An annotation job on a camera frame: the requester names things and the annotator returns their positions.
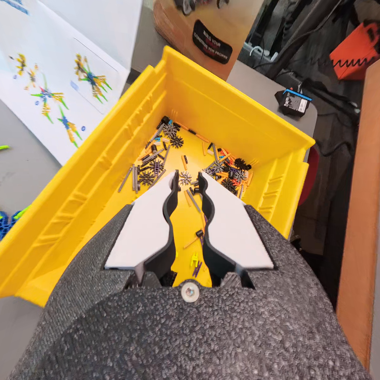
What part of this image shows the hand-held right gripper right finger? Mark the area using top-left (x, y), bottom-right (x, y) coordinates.
top-left (198, 172), bottom-right (274, 287)

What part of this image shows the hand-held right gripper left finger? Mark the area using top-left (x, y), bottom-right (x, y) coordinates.
top-left (104, 170), bottom-right (180, 287)

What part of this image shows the pile of black orange pieces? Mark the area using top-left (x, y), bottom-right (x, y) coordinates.
top-left (118, 116), bottom-right (254, 279)

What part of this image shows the yellow plastic bin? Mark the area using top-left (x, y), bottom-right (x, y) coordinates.
top-left (0, 45), bottom-right (316, 308)

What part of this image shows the dark red rounded object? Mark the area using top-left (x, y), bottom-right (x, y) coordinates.
top-left (298, 145), bottom-right (320, 206)

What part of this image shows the wood-edged side table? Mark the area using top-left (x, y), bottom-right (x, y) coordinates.
top-left (336, 59), bottom-right (380, 371)

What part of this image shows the blue green yellow assembly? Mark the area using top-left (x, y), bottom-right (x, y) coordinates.
top-left (0, 205), bottom-right (31, 241)

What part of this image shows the black battery blue stripe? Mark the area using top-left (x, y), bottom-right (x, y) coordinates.
top-left (275, 88), bottom-right (313, 117)

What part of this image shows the white building instruction sheet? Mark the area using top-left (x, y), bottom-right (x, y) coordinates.
top-left (0, 0), bottom-right (143, 166)

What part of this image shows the black metal bar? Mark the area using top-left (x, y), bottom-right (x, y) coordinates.
top-left (269, 0), bottom-right (337, 79)

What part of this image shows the brown cardboard toy box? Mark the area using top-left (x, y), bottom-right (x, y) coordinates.
top-left (153, 0), bottom-right (265, 81)

